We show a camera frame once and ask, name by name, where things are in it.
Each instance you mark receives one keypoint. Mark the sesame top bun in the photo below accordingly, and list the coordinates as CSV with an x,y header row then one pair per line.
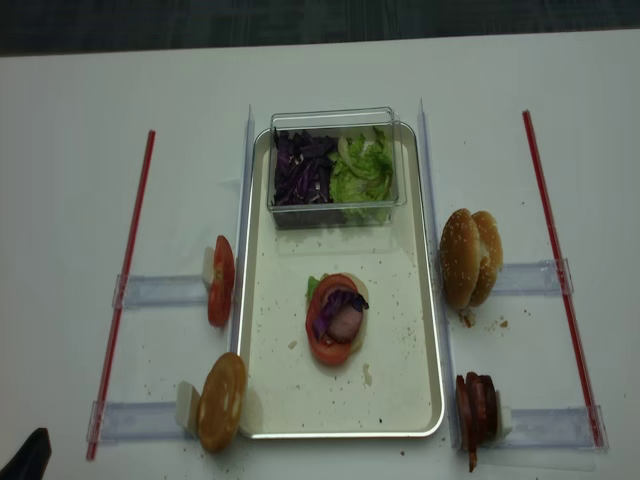
x,y
460,258

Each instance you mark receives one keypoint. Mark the sesame bun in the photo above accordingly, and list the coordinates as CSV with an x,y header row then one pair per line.
x,y
491,256
460,258

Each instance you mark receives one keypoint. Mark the lettuce under tomato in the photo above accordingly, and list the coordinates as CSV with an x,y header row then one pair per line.
x,y
312,285

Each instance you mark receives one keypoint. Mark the green lettuce leaves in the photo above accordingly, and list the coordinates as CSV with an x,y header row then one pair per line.
x,y
362,170

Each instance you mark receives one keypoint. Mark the white block behind tomato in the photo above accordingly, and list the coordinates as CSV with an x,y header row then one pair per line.
x,y
207,273

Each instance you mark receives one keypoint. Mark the standing tomato slice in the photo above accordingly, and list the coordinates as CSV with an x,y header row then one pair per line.
x,y
220,292

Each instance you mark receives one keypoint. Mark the sliced bacon stack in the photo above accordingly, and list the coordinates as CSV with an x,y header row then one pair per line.
x,y
478,413

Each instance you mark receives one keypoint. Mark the purple cabbage on stack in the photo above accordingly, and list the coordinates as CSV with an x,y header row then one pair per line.
x,y
335,301

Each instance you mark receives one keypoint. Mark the clear plastic container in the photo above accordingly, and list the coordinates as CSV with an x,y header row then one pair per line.
x,y
336,123

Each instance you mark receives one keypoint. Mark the shredded purple cabbage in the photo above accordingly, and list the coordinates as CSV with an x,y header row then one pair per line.
x,y
303,168

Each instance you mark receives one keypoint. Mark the silver metal tray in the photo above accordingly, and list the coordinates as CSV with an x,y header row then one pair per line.
x,y
392,386

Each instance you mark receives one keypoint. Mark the bottom bun half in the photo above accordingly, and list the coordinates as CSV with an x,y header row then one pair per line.
x,y
220,406

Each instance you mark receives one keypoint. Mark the white block behind bun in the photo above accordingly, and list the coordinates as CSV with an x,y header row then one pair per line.
x,y
186,408

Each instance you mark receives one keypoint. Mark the right red strip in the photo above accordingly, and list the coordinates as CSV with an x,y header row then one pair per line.
x,y
586,387

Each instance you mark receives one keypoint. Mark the red strip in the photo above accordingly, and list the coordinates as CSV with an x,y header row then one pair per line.
x,y
586,387
98,409

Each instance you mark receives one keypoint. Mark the white block behind bacon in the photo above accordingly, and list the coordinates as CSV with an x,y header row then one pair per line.
x,y
504,418

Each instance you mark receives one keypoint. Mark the left red strip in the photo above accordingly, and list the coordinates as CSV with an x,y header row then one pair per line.
x,y
98,409

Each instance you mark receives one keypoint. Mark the left clear vertical rail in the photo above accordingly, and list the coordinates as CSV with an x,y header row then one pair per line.
x,y
242,234

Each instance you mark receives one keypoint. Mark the upper left clear rail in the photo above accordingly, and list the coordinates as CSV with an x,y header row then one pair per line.
x,y
138,291

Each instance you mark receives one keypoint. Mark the upper right clear rail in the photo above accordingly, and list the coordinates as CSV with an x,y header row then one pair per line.
x,y
547,277

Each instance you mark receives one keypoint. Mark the lower left clear rail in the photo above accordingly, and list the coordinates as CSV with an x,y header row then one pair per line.
x,y
113,422

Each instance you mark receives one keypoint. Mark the lower right clear rail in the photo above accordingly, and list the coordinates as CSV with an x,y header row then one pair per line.
x,y
564,428

